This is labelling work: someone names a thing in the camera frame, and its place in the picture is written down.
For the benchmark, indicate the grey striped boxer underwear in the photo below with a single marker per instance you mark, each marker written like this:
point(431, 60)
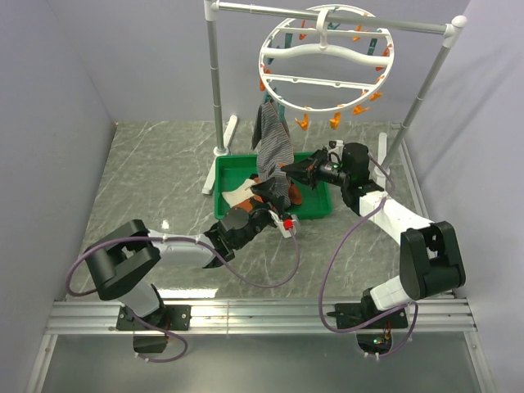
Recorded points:
point(271, 139)

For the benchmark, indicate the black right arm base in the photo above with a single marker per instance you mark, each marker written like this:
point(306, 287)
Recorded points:
point(349, 315)

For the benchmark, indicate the green plastic tray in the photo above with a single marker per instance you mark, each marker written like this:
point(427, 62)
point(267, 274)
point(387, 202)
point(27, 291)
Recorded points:
point(232, 171)

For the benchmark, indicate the orange white underwear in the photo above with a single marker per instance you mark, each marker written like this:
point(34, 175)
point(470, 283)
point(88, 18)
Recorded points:
point(241, 196)

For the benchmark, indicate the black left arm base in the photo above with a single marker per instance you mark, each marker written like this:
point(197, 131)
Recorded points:
point(169, 317)

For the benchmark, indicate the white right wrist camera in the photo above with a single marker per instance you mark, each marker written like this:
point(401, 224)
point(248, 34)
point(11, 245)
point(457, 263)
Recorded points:
point(335, 146)

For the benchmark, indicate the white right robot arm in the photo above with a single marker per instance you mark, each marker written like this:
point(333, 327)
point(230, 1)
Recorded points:
point(430, 258)

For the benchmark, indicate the white grey drying rack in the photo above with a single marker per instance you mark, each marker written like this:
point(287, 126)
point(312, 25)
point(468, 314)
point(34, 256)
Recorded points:
point(340, 20)

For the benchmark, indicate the teal clothes peg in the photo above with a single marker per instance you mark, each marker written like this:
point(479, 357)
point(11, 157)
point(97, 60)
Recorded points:
point(281, 113)
point(268, 98)
point(288, 40)

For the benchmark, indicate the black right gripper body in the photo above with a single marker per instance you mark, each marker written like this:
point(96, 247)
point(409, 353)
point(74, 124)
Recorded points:
point(322, 169)

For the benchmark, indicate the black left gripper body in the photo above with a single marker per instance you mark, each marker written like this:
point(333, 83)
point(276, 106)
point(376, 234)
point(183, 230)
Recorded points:
point(259, 219)

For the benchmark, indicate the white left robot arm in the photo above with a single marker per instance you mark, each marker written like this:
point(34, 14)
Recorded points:
point(118, 269)

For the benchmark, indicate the aluminium mounting rail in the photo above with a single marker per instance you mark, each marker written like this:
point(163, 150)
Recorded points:
point(248, 316)

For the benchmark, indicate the white round clip hanger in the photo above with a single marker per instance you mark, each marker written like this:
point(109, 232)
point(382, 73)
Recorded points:
point(380, 56)

